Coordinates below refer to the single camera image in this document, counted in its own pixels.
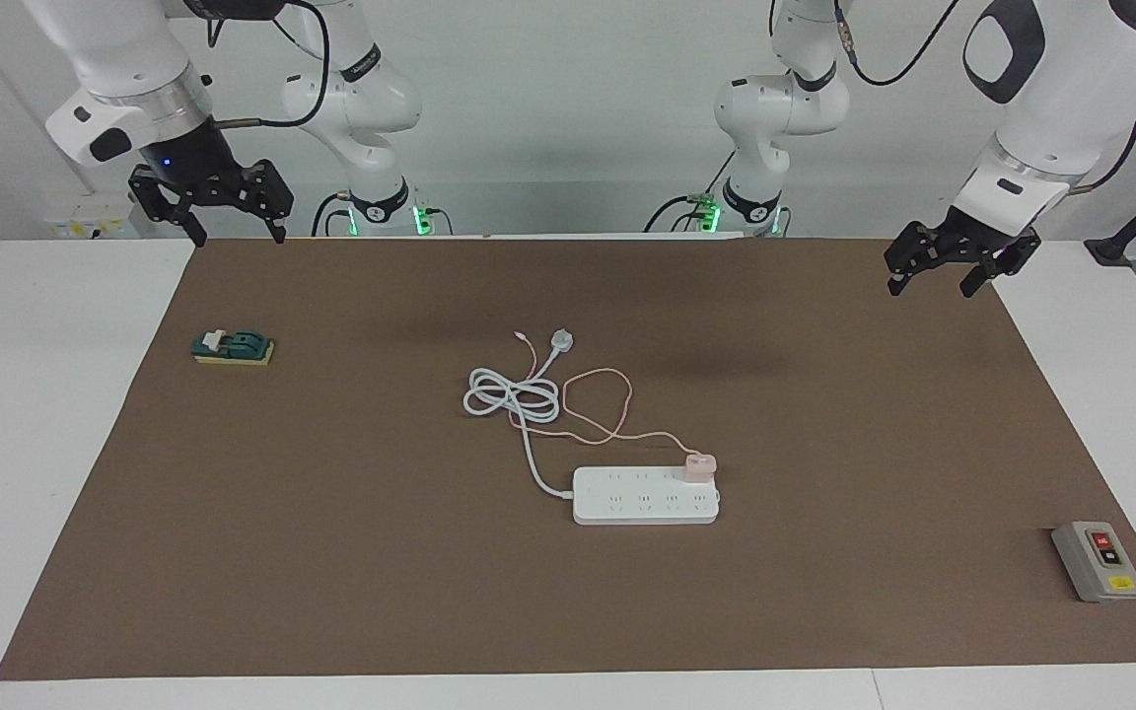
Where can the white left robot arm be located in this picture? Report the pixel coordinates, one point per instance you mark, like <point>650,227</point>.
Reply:
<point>1061,108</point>

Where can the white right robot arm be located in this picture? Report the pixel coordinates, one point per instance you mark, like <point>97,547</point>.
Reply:
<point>124,49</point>

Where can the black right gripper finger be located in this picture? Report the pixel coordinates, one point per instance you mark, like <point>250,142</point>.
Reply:
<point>267,197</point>
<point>174,207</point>

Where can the white power strip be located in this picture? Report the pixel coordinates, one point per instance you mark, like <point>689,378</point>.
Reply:
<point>642,498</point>

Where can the white wall outlet box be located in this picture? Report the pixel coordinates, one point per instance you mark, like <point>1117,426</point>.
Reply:
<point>93,217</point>

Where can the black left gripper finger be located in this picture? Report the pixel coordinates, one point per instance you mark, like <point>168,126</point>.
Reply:
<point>908,258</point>
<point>1007,264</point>

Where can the pink charger adapter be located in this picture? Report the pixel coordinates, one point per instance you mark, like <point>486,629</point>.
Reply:
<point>700,467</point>

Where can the grey on-off switch box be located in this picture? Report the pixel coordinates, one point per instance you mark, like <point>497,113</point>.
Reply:
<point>1100,562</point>

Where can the brown table mat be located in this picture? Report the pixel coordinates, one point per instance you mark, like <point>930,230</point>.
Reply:
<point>331,552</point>

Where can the green knife switch block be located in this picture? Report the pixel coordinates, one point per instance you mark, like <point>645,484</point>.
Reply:
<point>233,346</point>

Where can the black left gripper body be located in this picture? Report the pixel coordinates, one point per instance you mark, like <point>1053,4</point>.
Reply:
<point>982,242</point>

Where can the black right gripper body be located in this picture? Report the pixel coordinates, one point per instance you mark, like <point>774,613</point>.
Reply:
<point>188,163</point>

